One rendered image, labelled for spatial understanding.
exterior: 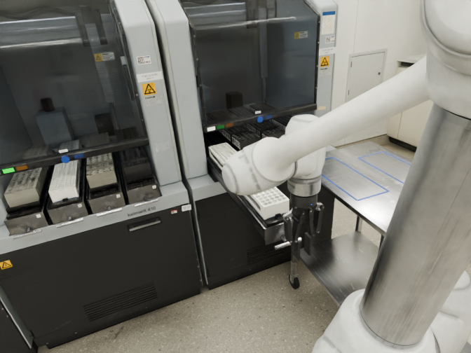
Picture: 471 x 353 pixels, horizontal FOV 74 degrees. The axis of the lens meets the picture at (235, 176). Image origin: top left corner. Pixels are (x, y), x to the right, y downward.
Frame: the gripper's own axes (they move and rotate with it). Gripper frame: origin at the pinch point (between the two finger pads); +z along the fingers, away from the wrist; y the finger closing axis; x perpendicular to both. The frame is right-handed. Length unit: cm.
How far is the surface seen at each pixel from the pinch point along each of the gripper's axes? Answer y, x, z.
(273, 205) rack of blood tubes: 1.4, -15.6, -6.6
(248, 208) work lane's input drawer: 6.4, -26.0, -0.9
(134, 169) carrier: 41, -70, -7
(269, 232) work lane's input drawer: 5.1, -12.0, 1.2
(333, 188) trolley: -27.0, -20.4, -2.4
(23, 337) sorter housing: 108, -64, 61
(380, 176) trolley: -49, -19, -2
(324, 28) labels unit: -57, -71, -55
